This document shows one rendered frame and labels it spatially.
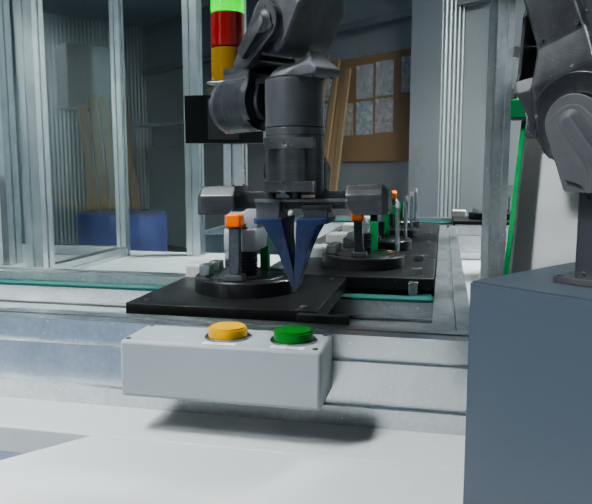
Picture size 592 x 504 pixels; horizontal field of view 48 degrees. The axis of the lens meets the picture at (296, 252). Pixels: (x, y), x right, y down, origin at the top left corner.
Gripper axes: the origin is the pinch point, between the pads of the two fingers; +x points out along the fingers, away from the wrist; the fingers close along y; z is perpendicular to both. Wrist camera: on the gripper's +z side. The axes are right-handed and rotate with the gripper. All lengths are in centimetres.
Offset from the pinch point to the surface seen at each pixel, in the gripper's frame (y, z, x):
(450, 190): -20, 476, 6
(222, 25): 17.3, 30.5, -29.3
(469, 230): -22, 139, 9
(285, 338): 0.8, -1.8, 8.4
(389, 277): -6.6, 35.2, 7.8
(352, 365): -5.2, 3.7, 12.4
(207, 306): 13.1, 9.7, 7.9
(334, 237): 9, 79, 6
